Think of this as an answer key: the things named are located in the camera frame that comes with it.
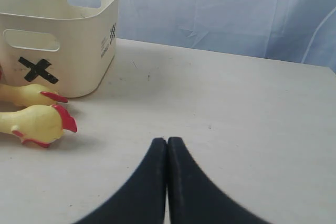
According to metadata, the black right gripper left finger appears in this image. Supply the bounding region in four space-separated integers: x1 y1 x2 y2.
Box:
76 138 167 224

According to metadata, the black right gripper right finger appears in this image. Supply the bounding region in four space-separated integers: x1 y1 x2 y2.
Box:
167 137 267 224

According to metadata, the large yellow rubber chicken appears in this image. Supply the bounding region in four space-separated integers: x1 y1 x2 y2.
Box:
1 105 77 148

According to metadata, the yellow rubber chicken red collar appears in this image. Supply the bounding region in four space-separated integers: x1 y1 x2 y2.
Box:
1 83 68 107

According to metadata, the cream bin black X mark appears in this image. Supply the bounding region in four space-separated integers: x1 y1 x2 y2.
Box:
1 0 119 98

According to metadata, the blue backdrop curtain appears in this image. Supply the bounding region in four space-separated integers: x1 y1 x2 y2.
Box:
118 0 335 70

